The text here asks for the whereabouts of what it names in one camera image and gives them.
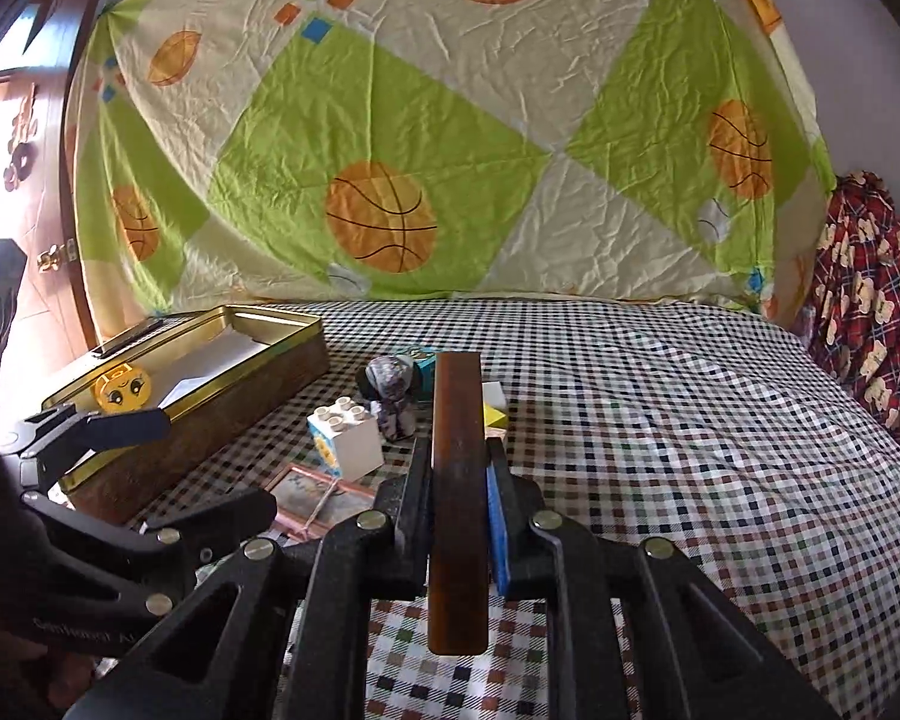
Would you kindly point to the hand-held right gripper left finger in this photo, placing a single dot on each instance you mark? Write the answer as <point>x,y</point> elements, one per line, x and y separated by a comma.
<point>409,532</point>

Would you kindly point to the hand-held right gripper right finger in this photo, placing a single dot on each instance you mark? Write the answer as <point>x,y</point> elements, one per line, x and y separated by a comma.
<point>499,536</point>

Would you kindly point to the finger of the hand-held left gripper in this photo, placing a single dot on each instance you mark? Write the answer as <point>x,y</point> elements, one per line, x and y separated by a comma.
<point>157,540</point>
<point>112,429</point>

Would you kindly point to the yellow smiling face block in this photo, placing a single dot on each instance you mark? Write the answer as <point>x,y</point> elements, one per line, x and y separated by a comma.
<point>122,388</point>

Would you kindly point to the brown wooden bar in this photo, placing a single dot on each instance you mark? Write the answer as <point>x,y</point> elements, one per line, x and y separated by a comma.
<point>457,480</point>

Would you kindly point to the gold rectangular tin box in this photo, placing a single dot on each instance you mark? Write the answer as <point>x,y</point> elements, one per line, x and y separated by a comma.
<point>217,420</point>

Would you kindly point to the yellow and white sponge block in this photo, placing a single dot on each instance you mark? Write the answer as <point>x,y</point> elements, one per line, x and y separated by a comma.
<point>495,418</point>

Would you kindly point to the dark grey doll figure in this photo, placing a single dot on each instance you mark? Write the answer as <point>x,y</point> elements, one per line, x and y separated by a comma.
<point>391,401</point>

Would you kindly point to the white studded toy brick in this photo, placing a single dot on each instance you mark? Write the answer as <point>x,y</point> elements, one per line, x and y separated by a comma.
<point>345,439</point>

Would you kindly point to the white paper sheet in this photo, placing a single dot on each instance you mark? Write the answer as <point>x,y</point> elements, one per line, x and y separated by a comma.
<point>210,364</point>

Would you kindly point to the blue picture block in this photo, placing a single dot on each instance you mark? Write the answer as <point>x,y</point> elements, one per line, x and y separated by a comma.
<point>422,369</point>

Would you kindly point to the checked bedsheet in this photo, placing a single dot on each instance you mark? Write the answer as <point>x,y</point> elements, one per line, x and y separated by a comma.
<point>682,480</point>

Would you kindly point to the brown wooden door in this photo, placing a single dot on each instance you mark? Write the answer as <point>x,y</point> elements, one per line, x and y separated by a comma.
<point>45,165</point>

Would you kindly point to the hanging door ornament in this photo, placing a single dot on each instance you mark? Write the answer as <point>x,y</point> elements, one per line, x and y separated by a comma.
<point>21,142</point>

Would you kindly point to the ball printed green sheet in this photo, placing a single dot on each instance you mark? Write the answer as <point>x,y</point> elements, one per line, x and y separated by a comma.
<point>450,127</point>

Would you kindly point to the red plaid printed cloth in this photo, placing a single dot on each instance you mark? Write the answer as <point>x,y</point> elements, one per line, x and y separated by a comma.
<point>870,315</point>

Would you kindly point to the small wooden picture frame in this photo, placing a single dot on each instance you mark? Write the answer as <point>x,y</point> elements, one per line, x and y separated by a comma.
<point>307,499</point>

